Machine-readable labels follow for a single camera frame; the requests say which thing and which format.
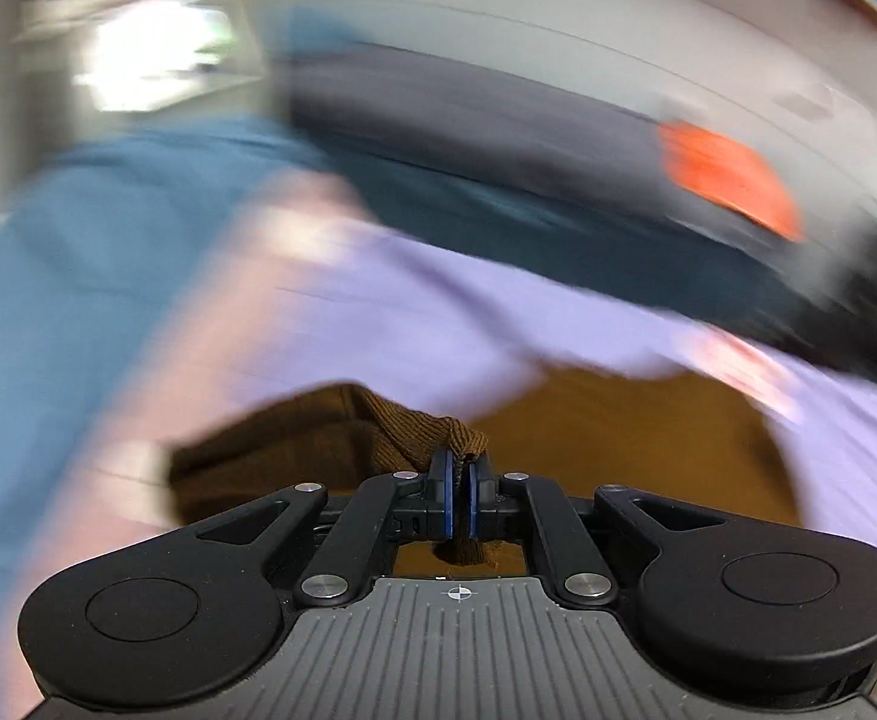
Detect dark grey cloth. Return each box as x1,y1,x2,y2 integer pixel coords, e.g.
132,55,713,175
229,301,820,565
281,52,822,331

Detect brown knit garment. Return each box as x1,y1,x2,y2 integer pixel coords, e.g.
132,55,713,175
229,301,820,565
169,364,807,578

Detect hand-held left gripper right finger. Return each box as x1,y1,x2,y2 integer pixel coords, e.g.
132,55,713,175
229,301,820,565
468,454,728,610

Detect white machine with knobs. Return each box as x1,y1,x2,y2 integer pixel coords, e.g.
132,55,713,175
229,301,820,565
14,0,275,121

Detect blue blanket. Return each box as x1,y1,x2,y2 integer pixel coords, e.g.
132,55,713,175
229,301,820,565
0,4,350,720

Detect orange towel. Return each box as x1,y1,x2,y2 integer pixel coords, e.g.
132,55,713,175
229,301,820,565
656,120,803,241

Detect purple floral bedsheet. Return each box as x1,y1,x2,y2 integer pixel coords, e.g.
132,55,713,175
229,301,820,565
0,165,877,720

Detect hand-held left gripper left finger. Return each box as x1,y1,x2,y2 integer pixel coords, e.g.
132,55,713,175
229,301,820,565
197,450,456,610

